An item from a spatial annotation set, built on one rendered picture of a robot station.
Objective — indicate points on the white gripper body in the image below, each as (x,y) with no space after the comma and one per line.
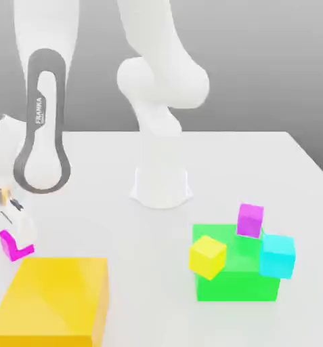
(21,226)

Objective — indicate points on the small magenta cube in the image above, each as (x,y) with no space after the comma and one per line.
(9,248)

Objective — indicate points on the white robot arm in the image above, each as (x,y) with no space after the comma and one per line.
(161,81)

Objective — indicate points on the small yellow cube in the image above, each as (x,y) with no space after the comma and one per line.
(207,257)

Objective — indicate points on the small purple cube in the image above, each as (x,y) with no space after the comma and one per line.
(250,221)

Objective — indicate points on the small cyan cube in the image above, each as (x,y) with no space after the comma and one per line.
(277,256)

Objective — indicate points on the large yellow box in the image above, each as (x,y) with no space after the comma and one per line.
(50,301)

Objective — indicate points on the large green box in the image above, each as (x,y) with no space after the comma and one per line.
(237,284)

